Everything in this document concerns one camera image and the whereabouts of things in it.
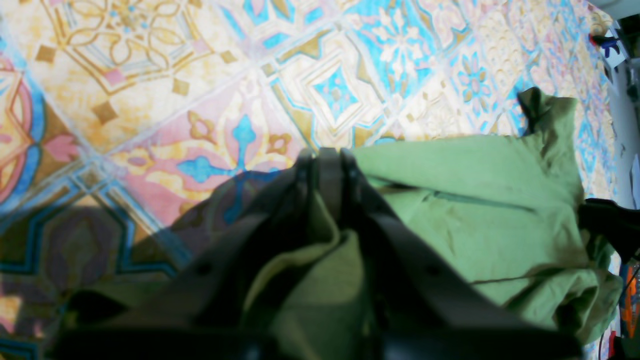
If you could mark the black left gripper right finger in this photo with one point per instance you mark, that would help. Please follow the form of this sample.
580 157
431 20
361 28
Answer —
424 310

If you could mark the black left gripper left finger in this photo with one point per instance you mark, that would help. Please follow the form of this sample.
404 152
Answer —
197 315

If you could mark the olive green t-shirt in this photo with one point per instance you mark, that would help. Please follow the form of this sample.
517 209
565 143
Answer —
504 212

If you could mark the patterned tile tablecloth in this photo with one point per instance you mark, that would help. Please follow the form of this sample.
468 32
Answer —
125 123

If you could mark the orange grey device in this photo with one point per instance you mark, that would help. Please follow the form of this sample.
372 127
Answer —
630 300

